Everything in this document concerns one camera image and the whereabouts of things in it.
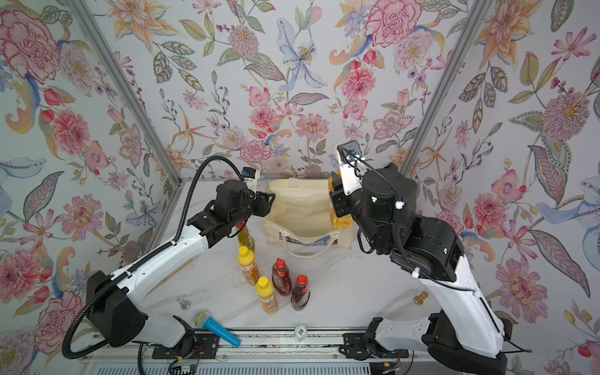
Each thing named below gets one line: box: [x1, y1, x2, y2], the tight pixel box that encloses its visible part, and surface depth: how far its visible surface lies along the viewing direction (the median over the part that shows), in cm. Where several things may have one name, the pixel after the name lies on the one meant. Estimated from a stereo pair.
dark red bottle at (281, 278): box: [271, 257, 293, 297], surface depth 76 cm
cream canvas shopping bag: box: [263, 178, 353, 258], surface depth 88 cm
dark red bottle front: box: [290, 274, 311, 311], surface depth 72 cm
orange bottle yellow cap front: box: [255, 276, 278, 315], surface depth 68 cm
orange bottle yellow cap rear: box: [237, 245, 260, 286], surface depth 74 cm
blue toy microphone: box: [192, 308, 242, 348], surface depth 77 cm
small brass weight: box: [413, 290, 429, 305], surface depth 84 cm
